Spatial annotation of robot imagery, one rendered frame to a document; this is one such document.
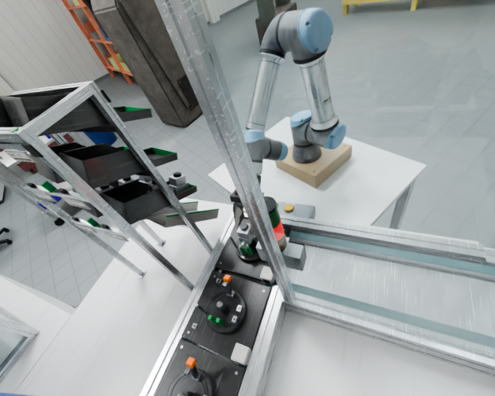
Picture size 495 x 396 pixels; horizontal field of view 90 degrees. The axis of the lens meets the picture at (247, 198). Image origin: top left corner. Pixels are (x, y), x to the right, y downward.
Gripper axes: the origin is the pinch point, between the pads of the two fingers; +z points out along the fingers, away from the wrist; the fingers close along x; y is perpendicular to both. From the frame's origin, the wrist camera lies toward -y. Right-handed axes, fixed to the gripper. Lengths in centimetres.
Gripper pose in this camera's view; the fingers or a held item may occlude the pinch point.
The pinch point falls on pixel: (244, 229)
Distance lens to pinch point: 89.1
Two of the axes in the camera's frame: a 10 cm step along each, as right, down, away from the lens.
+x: -9.0, -1.1, 4.3
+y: 4.4, -0.6, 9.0
